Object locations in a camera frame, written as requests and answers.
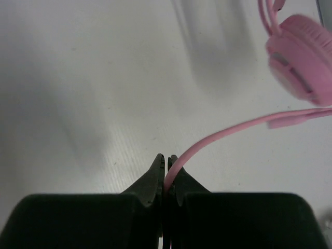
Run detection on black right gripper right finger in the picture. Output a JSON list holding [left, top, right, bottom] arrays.
[[167, 169, 327, 248]]

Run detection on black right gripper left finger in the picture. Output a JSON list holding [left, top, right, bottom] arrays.
[[4, 154, 165, 248]]

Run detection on pink headphone cable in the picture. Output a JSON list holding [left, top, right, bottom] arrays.
[[162, 106, 332, 249]]

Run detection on pink headphones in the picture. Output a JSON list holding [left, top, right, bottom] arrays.
[[257, 1, 331, 107]]

